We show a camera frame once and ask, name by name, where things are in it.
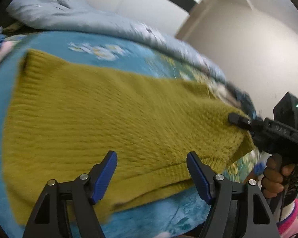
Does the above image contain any pink sleeve right forearm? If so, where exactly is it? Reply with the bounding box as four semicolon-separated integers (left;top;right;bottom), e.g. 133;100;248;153
278;198;298;238

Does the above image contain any wooden door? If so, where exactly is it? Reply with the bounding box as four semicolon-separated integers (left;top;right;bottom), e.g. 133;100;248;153
175;0;217;40

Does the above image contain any olive green knit sweater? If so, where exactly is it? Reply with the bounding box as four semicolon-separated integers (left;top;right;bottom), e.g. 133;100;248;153
1;49;254;225

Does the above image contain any floral teal plush blanket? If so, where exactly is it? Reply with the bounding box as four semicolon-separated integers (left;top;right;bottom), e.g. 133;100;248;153
0;31;256;237

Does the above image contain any grey blue denim garment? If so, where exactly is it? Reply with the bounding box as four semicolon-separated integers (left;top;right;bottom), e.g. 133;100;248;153
226;82;257;119

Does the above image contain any person right hand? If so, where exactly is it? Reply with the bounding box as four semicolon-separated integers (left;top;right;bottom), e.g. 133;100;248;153
261;156;295;199

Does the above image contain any light blue floral quilt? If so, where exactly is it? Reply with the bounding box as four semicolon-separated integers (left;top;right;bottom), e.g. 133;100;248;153
6;0;227;83

